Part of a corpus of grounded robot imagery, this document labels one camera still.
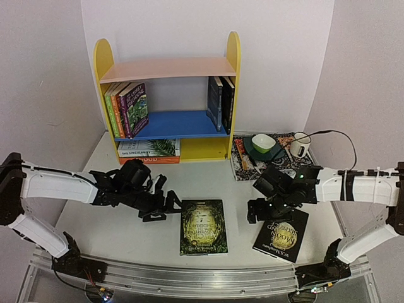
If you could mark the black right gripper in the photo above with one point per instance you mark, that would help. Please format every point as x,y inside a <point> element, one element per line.
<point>263,207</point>

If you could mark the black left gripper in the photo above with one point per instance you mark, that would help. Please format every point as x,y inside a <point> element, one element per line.
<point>160,209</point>

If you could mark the dark green forest book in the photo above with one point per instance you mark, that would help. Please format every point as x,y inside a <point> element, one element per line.
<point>203,230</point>

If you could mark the large orange Good Morning book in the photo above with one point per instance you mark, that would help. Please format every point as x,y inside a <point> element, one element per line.
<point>160,160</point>

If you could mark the white Singularity palm book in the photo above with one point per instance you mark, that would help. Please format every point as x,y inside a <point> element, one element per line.
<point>150,148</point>

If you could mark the orange cartoon paperback book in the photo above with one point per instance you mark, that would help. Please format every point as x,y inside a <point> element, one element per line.
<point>116,102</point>

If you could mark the purple Treehouse book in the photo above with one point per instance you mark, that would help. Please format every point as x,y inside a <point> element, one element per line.
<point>134,108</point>

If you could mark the green cartoon paperback book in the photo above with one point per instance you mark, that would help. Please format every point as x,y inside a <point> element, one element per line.
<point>110,110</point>

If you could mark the black paperback barcode book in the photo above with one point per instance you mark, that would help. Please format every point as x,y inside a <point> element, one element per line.
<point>228,91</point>

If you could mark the Nineteen Eighty-Four book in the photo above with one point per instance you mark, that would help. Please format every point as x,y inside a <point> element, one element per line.
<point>214,104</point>

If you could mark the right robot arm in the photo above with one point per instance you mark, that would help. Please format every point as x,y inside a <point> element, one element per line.
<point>282,194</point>

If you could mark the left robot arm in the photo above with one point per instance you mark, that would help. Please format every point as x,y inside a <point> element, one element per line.
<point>131,185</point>

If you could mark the black Moon and Sixpence book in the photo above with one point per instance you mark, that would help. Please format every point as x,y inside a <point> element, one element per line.
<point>283,239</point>

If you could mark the patterned cloth mat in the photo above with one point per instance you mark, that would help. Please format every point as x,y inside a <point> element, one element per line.
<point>288,164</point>

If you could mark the green white bowl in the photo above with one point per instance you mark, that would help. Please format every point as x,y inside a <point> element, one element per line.
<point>262,143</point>

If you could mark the white mug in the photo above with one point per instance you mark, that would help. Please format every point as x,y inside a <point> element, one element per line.
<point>300,144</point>

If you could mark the yellow pink blue bookshelf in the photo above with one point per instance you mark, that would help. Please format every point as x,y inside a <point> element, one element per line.
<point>177,95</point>

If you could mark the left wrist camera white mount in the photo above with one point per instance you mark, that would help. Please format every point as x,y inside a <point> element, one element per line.
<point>152,184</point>

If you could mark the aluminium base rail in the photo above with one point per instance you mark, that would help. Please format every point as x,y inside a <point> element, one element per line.
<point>206,283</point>

